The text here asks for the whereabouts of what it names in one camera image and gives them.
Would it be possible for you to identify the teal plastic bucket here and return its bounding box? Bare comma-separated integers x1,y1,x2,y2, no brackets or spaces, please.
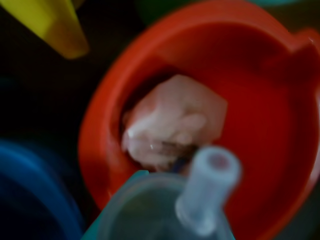
258,0,305,7

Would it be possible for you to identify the yellow plastic bucket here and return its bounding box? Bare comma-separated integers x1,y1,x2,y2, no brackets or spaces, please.
0,0,90,60

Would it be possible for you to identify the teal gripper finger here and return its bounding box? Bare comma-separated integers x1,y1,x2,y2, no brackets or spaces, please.
81,169,150,240

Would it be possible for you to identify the red plastic bucket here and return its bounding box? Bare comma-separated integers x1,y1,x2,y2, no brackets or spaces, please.
77,0,320,240

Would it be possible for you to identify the clear plastic syringe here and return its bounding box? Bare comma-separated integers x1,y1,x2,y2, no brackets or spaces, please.
96,146,242,240

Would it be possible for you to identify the blue plastic bucket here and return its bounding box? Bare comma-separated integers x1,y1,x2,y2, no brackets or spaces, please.
0,139,85,240

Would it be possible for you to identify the clear plastic item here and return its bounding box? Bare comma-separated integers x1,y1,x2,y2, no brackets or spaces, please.
121,74,229,174

